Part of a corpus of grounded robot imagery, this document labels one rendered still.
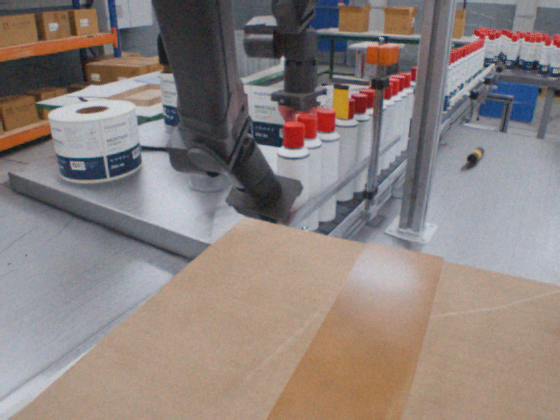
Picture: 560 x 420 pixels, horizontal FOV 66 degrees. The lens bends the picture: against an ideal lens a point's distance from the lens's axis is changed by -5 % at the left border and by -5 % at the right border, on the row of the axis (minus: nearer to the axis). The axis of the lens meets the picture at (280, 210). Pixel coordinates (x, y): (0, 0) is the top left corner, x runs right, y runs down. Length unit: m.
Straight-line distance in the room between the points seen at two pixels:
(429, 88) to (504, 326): 0.63
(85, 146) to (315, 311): 0.88
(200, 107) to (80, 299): 0.44
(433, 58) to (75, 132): 0.74
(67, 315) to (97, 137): 0.45
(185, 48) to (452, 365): 0.30
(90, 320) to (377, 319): 0.56
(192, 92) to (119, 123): 0.64
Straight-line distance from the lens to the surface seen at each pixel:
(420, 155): 0.88
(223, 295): 0.25
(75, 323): 0.74
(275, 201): 0.64
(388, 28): 6.35
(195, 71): 0.41
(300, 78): 0.80
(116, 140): 1.07
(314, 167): 0.75
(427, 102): 0.85
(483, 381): 0.22
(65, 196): 1.08
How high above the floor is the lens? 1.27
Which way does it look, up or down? 26 degrees down
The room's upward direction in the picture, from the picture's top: straight up
